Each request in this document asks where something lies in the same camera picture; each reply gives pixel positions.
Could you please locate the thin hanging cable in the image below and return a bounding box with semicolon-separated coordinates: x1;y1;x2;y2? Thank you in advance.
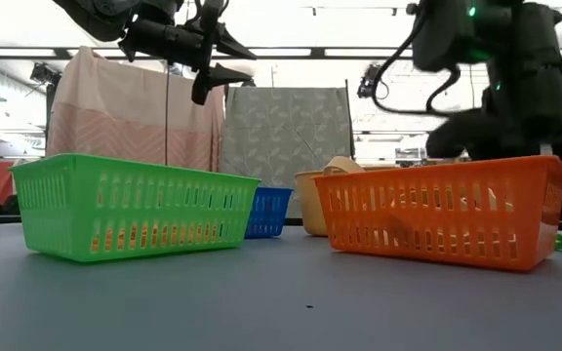
163;60;171;167

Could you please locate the green slotted plastic basket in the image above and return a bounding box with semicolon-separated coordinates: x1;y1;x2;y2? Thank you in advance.
10;153;261;263

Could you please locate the blue plastic basket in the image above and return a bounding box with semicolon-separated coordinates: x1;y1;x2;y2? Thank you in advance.
244;186;294;240

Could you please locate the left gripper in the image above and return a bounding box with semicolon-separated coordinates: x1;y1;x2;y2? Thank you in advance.
117;0;257;106

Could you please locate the black hanging camera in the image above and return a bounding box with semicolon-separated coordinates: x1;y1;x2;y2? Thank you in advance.
356;62;390;101

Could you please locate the pink zigzag cloth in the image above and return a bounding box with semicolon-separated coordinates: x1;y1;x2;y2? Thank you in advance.
45;46;226;173

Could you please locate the yellow plastic basket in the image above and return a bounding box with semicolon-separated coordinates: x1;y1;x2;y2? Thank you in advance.
294;155;399;238

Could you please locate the black mounted device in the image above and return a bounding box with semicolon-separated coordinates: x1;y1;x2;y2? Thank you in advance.
29;61;62;88

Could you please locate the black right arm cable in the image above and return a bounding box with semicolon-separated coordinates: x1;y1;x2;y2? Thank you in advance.
371;9;462;118

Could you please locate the orange slotted plastic basket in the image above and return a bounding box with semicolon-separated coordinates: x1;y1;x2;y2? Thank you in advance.
312;155;562;272

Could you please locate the grey leaf-print cloth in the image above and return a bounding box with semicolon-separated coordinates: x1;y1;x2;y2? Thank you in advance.
220;86;355;219

